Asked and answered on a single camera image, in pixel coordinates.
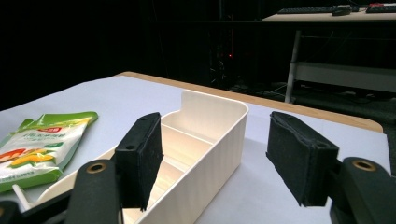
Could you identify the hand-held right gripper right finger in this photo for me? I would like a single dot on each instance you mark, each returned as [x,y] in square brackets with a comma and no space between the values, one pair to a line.
[299,161]

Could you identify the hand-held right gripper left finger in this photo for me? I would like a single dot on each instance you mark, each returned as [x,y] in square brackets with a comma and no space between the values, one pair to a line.
[140,155]

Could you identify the white divided plastic box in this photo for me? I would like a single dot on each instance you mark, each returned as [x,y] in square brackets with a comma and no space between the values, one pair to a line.
[214,149]

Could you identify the green and white snack packet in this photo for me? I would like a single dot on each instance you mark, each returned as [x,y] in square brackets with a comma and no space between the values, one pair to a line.
[37,146]

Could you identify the light wooden desk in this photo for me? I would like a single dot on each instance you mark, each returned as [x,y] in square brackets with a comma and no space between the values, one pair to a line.
[327,73]

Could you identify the white plastic stick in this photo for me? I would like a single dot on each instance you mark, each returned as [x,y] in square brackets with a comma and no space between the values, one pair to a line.
[21,197]

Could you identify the black computer mouse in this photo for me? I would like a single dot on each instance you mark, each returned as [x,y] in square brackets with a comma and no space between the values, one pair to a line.
[341,11]

